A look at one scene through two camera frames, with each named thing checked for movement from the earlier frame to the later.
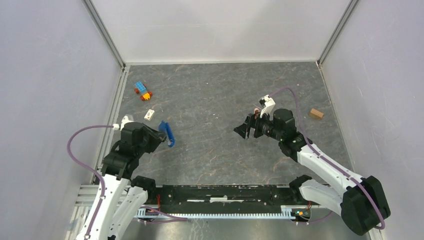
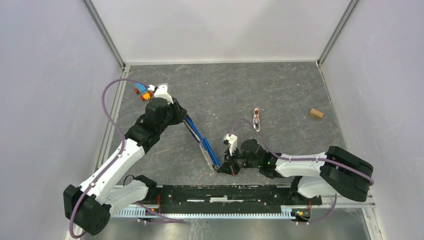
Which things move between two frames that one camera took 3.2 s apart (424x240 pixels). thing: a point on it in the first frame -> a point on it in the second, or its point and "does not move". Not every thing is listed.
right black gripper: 243,129 -> 226,167
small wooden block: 316,113 does not move
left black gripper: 157,138 -> 179,112
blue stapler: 165,127 -> 212,160
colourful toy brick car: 141,88 does not move
